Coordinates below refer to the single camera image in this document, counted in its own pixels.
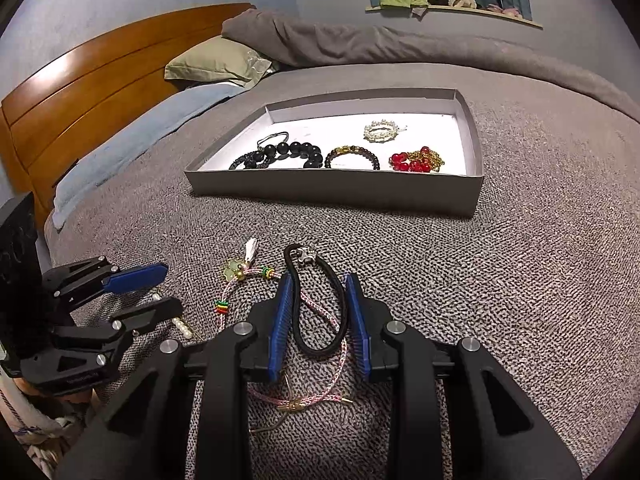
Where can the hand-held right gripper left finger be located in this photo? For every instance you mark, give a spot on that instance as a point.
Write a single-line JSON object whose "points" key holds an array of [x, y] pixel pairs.
{"points": [[281, 330]]}

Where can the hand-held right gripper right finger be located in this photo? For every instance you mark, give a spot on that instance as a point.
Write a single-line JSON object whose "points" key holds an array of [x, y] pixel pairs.
{"points": [[357, 330]]}

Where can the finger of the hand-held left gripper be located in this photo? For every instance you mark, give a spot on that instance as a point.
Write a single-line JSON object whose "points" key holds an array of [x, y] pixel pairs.
{"points": [[135, 278], [150, 315]]}

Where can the grey cardboard box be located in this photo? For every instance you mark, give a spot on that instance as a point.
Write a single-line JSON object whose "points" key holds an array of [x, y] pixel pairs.
{"points": [[325, 192]]}

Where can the pearl hair clip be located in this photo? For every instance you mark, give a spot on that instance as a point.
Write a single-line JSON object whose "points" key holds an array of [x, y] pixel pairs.
{"points": [[182, 327]]}

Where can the white patterned cloth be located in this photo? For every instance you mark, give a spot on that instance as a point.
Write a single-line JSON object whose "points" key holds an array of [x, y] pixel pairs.
{"points": [[30, 425]]}

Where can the blue pillow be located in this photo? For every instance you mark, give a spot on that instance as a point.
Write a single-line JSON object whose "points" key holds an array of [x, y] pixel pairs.
{"points": [[150, 125]]}

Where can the wooden headboard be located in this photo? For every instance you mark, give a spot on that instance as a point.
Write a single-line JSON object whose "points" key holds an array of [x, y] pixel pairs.
{"points": [[100, 85]]}

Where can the green pillow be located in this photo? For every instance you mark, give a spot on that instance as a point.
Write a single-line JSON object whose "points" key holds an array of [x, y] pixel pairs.
{"points": [[215, 60]]}

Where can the grey duvet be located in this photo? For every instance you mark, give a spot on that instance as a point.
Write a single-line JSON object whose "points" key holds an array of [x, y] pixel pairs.
{"points": [[375, 45]]}

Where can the windowsill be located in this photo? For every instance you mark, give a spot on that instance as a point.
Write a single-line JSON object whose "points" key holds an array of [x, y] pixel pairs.
{"points": [[525, 22]]}

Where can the pink cloth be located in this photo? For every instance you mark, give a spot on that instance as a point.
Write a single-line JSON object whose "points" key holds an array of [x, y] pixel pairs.
{"points": [[505, 10]]}

